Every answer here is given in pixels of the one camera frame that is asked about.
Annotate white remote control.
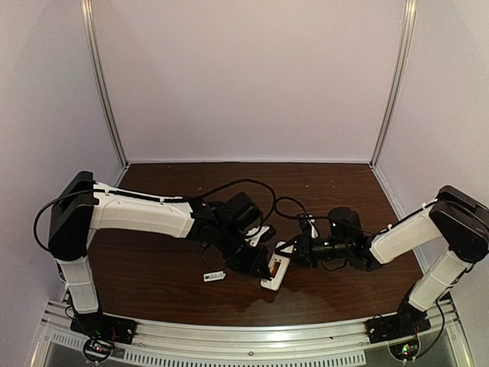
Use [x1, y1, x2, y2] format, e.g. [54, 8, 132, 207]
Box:
[261, 253, 290, 291]

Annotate white battery cover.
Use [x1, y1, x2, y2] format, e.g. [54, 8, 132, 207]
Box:
[203, 271, 226, 283]

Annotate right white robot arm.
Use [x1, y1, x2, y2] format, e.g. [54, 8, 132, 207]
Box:
[274, 185, 488, 320]

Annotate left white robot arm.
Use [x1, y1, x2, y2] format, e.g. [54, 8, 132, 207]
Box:
[47, 171, 274, 314]

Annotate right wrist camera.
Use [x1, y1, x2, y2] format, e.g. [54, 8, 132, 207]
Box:
[298, 214, 319, 239]

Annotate left black cable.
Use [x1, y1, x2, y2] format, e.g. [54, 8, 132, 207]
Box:
[33, 178, 277, 253]

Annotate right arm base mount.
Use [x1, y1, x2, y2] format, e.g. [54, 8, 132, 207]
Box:
[364, 304, 431, 344]

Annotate aluminium front rail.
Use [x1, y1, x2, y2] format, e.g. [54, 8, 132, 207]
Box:
[37, 301, 467, 367]

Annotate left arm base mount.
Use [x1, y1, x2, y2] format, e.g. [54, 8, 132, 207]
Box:
[70, 313, 137, 345]

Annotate right aluminium frame post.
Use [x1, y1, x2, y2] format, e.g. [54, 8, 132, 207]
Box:
[370, 0, 417, 170]

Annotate aluminium frame post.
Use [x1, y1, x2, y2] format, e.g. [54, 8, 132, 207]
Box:
[370, 0, 417, 170]
[80, 0, 129, 168]

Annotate left aluminium frame post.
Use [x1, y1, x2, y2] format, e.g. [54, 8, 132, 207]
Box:
[80, 0, 129, 168]

